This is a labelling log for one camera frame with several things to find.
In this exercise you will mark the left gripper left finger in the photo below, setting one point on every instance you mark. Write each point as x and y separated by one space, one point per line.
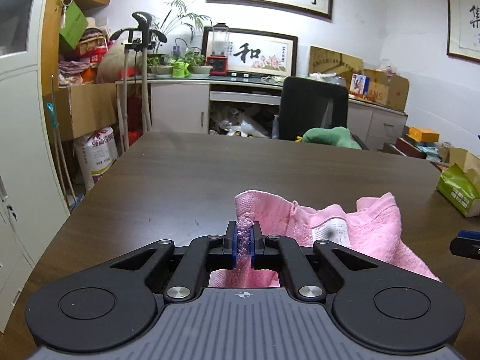
194 263

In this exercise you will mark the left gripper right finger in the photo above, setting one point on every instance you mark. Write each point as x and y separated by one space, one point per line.
283 255

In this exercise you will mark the pink towel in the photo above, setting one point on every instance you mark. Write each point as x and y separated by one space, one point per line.
374 229

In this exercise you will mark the green tissue pack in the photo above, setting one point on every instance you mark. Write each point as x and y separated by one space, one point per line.
460 182

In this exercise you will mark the orange box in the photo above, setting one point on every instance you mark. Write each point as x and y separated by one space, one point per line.
423 134

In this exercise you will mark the green cushion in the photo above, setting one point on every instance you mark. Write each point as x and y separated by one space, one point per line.
337 137

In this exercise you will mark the grey desk counter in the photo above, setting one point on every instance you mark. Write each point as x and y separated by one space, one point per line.
183 106

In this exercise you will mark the black office chair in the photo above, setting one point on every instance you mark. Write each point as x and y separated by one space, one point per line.
307 104

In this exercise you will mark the white rice sack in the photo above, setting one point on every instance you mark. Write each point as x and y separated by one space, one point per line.
96 153

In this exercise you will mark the cardboard boxes on counter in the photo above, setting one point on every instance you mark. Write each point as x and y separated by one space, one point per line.
379 86

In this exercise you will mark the green watering pot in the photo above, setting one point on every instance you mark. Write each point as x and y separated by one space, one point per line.
180 69

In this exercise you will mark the white grey cabinet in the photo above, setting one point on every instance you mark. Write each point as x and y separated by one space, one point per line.
32 206

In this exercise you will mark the red blender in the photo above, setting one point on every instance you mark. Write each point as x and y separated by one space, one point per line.
217 59

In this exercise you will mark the large cardboard box left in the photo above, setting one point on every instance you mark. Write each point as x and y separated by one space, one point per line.
81 109

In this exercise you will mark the potted palm plant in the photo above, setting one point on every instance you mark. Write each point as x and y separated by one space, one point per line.
180 25

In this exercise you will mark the framed he calligraphy picture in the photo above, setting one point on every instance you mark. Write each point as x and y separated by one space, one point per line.
262 53

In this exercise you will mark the green paper bag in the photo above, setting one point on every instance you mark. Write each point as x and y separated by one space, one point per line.
75 24

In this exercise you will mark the framed calligraphy right wall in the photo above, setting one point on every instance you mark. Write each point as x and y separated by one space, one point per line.
463 29

